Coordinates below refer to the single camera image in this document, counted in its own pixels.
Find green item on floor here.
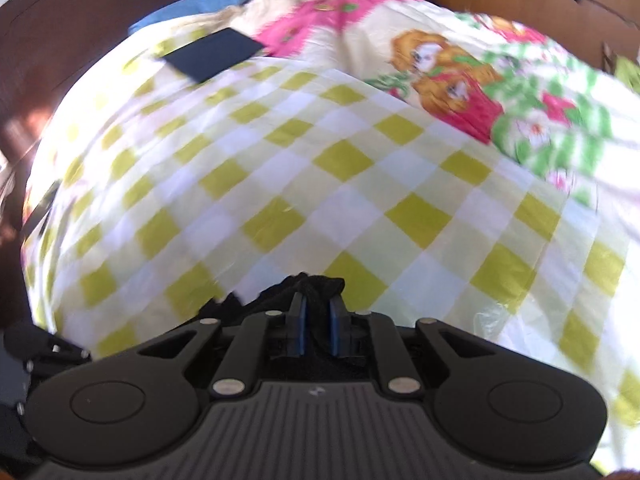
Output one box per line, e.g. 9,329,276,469
614,56,640,94

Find dark wooden headboard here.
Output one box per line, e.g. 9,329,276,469
0,0,342,331

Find dark blue notebook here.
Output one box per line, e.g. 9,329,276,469
163,28,265,84

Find blue pillow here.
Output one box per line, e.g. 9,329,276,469
128,0,250,36

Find black pants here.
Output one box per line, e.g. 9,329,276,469
192,272,345,326

